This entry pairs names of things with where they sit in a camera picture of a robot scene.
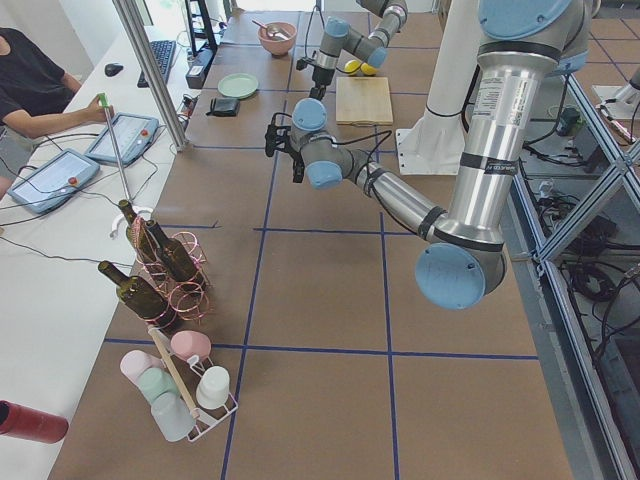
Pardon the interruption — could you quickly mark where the pink cup on rack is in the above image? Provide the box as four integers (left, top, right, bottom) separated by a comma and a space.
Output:
170, 330, 211, 361

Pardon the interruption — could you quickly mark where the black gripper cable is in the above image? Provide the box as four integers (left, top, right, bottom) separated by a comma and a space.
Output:
263, 112, 394, 166
295, 0, 326, 71

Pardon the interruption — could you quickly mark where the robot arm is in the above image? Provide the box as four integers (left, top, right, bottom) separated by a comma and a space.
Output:
265, 1, 591, 310
309, 0, 408, 100

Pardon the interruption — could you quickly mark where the grey folded cloth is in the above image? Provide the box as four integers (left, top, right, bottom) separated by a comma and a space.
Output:
206, 97, 240, 117

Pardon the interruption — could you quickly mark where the red cylinder bottle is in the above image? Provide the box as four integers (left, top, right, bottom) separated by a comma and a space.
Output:
1, 400, 69, 444

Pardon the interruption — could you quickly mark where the teach pendant near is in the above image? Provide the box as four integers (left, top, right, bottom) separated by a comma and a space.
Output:
8, 149, 100, 214

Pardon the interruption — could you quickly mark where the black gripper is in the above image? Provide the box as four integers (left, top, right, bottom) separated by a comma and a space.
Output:
279, 127, 305, 183
309, 64, 334, 100

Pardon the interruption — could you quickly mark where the mint green cup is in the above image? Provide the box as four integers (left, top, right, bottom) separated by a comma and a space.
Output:
135, 367, 179, 404

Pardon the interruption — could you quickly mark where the copper wire bottle rack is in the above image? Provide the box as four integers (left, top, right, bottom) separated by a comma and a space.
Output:
123, 210, 211, 324

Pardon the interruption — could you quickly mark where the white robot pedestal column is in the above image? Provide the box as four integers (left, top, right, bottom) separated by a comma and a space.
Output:
396, 0, 481, 175

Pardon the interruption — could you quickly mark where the white cup on rack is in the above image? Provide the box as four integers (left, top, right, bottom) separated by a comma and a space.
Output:
196, 366, 230, 410

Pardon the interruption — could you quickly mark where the yellow lemon upper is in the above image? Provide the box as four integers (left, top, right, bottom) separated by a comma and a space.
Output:
360, 63, 378, 77

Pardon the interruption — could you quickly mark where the dark green wine bottle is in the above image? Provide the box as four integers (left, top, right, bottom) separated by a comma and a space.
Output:
98, 260, 182, 332

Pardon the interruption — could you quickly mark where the light green plate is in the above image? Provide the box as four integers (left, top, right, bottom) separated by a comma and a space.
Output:
217, 73, 259, 100

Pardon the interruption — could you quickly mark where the grey blue cup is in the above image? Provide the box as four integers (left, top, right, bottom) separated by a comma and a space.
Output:
150, 392, 196, 442

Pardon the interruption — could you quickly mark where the teach pendant far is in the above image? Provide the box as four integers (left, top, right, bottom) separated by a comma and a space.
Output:
85, 112, 159, 166

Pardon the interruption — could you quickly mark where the teach pendant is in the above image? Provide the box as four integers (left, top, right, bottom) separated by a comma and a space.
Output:
8, 149, 100, 214
85, 112, 159, 166

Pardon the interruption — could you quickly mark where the aluminium frame post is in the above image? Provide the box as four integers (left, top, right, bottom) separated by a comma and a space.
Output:
112, 0, 188, 152

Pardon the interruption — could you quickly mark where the seated person black shirt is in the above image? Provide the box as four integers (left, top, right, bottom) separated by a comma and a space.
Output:
0, 27, 117, 201

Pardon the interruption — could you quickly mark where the bamboo cutting board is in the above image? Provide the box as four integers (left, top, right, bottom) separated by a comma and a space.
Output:
336, 77, 394, 125

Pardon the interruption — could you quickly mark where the yellow lemon near edge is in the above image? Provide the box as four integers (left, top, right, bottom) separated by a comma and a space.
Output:
344, 60, 362, 76

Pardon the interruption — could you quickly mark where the pink bowl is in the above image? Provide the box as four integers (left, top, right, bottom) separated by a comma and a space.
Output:
258, 22, 298, 56

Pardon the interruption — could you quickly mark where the white wire cup rack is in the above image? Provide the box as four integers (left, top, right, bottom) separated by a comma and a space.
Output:
148, 328, 238, 443

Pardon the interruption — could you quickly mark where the black keyboard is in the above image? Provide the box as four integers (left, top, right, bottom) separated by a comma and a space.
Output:
149, 40, 177, 83

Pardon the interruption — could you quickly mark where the metal ice scoop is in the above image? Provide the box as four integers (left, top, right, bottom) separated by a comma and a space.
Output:
252, 19, 291, 41

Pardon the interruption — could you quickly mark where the pale pink cup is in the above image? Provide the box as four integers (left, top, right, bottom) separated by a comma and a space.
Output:
120, 350, 165, 385

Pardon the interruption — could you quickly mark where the long metal grabber stick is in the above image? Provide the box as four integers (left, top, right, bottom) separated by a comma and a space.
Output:
98, 92, 131, 201

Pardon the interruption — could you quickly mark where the black computer mouse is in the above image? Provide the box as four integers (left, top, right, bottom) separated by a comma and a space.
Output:
104, 63, 124, 78

